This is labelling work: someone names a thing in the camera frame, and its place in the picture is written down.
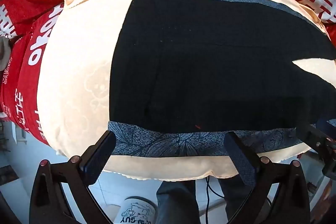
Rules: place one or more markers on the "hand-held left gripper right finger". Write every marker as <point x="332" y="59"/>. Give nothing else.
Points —
<point x="241" y="161"/>

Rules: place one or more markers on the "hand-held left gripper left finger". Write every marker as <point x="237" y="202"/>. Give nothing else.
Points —
<point x="98" y="158"/>

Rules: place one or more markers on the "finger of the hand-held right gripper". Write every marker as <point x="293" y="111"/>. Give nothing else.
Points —
<point x="311" y="136"/>

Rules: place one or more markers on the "black pants with blue trim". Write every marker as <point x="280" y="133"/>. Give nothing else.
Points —
<point x="210" y="69"/>

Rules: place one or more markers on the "white printed bucket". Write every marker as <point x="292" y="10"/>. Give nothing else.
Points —
<point x="135" y="209"/>

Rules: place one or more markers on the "person's left leg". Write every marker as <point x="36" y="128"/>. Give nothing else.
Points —
<point x="178" y="203"/>

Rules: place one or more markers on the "cream embossed blanket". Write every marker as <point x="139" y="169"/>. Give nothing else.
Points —
<point x="78" y="69"/>

